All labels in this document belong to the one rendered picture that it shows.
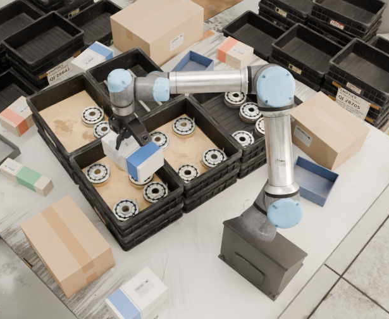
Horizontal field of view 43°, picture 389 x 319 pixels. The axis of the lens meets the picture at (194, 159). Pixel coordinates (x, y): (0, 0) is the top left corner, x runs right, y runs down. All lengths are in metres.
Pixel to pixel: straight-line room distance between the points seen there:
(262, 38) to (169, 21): 1.09
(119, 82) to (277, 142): 0.53
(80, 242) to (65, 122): 0.64
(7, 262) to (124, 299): 1.20
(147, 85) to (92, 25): 1.99
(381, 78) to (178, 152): 1.49
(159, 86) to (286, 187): 0.53
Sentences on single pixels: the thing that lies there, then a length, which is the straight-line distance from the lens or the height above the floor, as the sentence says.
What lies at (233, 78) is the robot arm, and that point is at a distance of 1.71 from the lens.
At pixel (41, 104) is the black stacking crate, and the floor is 0.87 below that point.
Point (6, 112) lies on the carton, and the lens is 2.53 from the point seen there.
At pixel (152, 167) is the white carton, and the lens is 1.82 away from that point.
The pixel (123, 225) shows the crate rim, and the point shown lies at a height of 0.93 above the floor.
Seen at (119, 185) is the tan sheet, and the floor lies 0.83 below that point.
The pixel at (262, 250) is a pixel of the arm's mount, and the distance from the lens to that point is 1.78.
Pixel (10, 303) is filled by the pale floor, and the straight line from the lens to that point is 2.88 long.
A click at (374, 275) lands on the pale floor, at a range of 2.99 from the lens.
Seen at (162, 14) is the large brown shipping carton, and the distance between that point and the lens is 2.74.
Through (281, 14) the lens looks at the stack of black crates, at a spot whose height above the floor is 0.38.
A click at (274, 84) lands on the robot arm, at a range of 1.56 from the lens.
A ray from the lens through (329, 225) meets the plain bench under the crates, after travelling 2.22.
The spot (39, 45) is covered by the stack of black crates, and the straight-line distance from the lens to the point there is 3.29.
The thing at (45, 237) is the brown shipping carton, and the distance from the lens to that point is 1.99.
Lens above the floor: 2.57
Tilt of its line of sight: 54 degrees down
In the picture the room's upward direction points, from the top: 2 degrees clockwise
